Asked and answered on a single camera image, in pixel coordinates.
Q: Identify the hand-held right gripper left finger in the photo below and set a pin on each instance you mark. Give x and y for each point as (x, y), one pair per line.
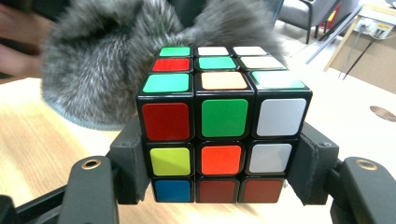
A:
(130, 161)

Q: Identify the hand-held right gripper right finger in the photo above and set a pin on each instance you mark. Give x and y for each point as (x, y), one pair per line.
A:
(314, 168)

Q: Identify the grey fluffy cloth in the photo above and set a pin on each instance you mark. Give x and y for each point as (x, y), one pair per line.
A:
(102, 71)

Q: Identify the multicoloured puzzle cube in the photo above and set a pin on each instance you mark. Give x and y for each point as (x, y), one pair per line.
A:
(222, 124)

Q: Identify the silver metal bar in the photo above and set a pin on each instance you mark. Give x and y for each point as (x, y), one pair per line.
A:
(333, 35)

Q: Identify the white power strip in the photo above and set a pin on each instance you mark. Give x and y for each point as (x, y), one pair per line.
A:
(373, 27)

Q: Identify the grey armchair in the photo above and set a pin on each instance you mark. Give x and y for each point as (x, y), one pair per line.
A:
(295, 14)

